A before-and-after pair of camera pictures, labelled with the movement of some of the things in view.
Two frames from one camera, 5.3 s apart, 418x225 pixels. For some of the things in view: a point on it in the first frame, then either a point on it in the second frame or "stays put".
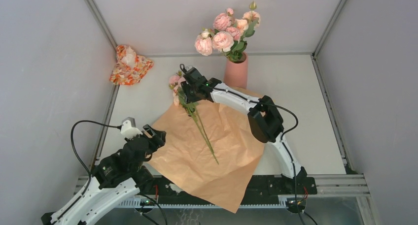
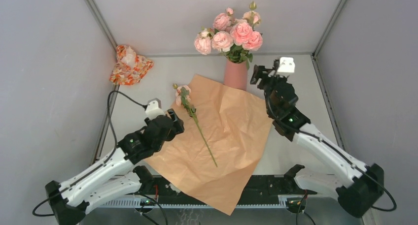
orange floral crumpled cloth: x=129 y=69 stays put
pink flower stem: x=180 y=99 -> x=245 y=41
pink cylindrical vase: x=235 y=72 stays put
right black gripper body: x=191 y=92 -> x=270 y=79
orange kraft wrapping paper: x=209 y=151 stays put
